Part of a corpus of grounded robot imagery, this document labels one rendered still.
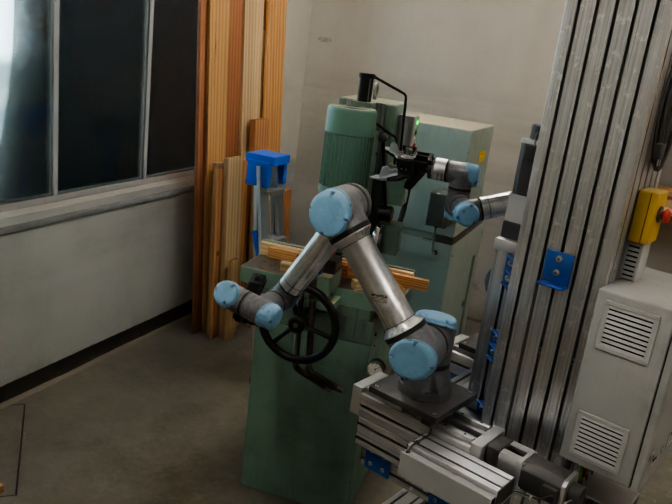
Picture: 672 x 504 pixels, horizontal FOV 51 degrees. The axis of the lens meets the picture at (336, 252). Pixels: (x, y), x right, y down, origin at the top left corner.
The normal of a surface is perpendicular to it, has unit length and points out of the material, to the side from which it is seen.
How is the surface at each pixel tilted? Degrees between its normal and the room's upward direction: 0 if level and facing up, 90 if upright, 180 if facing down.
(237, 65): 87
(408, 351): 96
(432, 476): 90
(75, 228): 90
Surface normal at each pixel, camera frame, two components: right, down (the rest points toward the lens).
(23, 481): 0.11, -0.95
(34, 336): 0.90, 0.23
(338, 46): -0.42, 0.21
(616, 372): -0.64, 0.14
